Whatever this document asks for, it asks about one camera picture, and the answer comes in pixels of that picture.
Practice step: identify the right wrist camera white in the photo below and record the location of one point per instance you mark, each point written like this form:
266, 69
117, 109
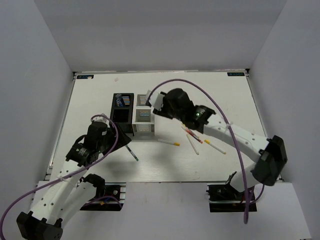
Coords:
154, 100

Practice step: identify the white pen holder box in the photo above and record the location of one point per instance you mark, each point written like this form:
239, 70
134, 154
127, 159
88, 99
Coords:
143, 120

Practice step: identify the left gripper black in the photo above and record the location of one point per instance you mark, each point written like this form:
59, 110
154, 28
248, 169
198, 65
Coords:
122, 139

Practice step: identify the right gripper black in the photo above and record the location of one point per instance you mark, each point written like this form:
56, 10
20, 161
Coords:
163, 110

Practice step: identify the pale yellow white marker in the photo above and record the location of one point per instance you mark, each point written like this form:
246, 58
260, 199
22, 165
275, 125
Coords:
192, 144

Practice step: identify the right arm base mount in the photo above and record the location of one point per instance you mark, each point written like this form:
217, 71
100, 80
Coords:
225, 199

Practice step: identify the blue white glue tube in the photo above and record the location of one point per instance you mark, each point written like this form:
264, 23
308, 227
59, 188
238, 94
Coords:
119, 100

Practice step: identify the red refill pen pack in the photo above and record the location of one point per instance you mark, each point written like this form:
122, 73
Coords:
197, 138

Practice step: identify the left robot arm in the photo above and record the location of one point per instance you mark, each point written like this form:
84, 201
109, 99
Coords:
75, 187

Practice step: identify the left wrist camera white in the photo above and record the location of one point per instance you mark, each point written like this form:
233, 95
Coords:
100, 118

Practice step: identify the green thin pen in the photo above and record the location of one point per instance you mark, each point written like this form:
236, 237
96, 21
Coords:
132, 153

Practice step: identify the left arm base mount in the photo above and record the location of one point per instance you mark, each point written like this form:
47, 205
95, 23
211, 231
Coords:
109, 197

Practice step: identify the black pen holder box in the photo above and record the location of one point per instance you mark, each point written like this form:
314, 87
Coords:
123, 116

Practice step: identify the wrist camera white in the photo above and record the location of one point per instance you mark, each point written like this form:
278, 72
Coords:
100, 118
154, 100

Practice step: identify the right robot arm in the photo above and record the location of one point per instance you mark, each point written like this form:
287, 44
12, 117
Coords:
267, 154

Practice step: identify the yellow cap marker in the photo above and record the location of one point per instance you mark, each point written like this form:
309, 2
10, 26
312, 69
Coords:
215, 147
168, 142

